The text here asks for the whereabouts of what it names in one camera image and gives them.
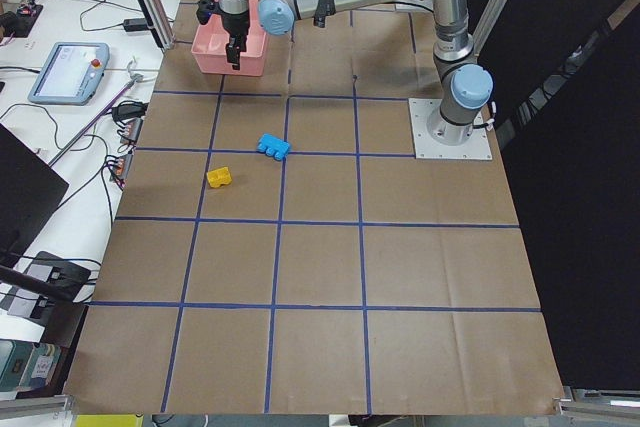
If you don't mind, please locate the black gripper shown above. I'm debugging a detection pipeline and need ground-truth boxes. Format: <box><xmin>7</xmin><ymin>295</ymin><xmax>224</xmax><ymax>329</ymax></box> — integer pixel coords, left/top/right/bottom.
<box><xmin>221</xmin><ymin>11</ymin><xmax>249</xmax><ymax>70</ymax></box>

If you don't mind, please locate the blue toy block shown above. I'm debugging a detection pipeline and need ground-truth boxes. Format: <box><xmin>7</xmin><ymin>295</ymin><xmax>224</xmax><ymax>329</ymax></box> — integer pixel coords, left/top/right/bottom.
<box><xmin>256</xmin><ymin>133</ymin><xmax>291</xmax><ymax>161</ymax></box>

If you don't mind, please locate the pink plastic box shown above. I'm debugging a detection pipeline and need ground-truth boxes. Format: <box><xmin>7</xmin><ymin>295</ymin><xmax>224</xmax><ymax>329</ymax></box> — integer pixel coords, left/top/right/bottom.
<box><xmin>191</xmin><ymin>0</ymin><xmax>269</xmax><ymax>77</ymax></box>

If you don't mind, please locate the yellow toy block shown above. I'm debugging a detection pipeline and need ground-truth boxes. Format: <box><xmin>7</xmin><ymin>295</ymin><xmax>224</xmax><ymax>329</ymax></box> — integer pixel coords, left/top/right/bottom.
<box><xmin>206</xmin><ymin>166</ymin><xmax>233</xmax><ymax>189</ymax></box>

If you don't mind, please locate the teach pendant tablet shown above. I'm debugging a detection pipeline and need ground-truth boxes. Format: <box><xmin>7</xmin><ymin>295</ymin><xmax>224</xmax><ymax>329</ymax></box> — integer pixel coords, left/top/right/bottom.
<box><xmin>28</xmin><ymin>42</ymin><xmax>110</xmax><ymax>106</ymax></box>

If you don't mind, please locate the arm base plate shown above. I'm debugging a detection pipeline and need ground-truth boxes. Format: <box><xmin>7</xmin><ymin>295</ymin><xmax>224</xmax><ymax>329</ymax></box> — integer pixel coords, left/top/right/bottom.
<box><xmin>408</xmin><ymin>98</ymin><xmax>493</xmax><ymax>161</ymax></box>

